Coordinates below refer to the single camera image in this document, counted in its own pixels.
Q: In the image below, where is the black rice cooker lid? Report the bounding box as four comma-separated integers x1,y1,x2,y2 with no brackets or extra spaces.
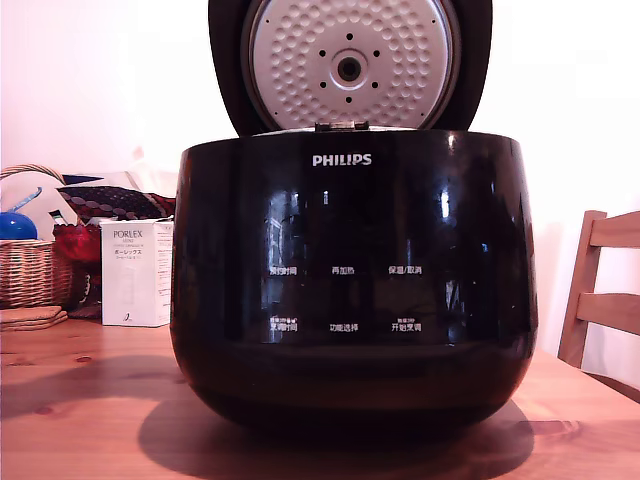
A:
207,0,494,137

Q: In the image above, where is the black Philips rice cooker body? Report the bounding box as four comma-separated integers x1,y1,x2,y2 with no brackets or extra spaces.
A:
168,128,539,441

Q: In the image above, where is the white Porlex box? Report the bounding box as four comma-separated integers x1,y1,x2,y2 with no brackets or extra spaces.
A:
99,218,175,329

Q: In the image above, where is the dark patterned fabric bag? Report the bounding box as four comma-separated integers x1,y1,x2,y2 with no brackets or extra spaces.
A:
57,172,177,226

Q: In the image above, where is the red glass bowl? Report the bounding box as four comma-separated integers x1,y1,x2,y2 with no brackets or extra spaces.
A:
52,223,104,314

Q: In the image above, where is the wooden chair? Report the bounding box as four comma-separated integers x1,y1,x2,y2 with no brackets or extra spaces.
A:
557,209,640,396

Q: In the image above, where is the white paper bag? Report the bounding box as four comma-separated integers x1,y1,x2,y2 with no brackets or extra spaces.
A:
0,172,84,241

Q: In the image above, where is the wicker basket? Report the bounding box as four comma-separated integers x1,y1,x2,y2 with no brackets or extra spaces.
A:
0,164,76,311

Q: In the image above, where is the cork coaster stack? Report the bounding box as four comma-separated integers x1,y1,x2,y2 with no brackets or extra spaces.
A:
0,305,70,332

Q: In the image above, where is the blue ball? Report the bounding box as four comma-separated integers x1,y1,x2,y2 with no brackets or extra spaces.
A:
0,210,39,241

